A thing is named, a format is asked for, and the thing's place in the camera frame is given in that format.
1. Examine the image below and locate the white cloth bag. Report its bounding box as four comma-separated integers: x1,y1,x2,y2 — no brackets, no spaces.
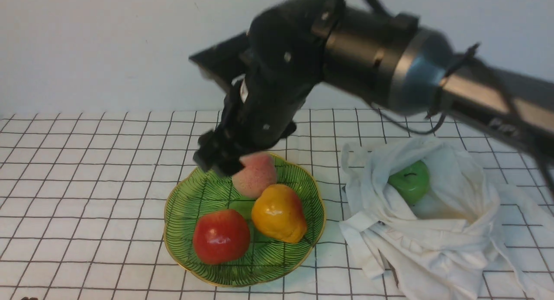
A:
339,136,553,300

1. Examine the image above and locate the green leaf-pattern plate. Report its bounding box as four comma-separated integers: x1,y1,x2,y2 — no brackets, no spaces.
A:
164,154,326,288

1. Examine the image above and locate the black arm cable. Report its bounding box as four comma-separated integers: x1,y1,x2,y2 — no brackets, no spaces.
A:
368,42,554,192

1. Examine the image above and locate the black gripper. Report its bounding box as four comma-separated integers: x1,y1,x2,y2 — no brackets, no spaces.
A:
193,73,306,177

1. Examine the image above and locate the pink peach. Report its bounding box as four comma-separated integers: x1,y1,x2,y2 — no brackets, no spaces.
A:
232,152,277,199

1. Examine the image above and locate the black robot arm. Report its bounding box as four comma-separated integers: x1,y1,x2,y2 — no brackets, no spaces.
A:
190,0,554,176

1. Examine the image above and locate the green apple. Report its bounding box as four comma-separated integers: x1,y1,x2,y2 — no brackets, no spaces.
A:
388,161,431,206

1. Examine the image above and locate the red apple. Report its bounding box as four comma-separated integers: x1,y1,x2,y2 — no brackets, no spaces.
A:
193,209,251,265

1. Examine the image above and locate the yellow orange pear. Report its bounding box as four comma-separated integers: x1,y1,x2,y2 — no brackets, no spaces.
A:
251,184,307,244

